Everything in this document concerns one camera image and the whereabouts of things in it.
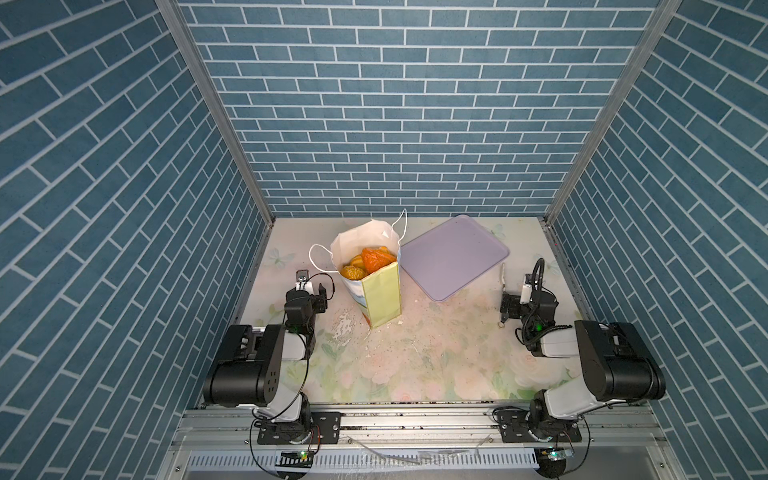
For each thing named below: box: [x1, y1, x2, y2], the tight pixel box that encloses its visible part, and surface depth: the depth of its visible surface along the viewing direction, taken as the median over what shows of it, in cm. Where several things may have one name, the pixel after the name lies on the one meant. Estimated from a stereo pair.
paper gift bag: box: [309, 208, 409, 329], surface depth 84 cm
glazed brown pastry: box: [362, 246, 396, 274], surface depth 84 cm
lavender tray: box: [399, 215, 510, 302], surface depth 114 cm
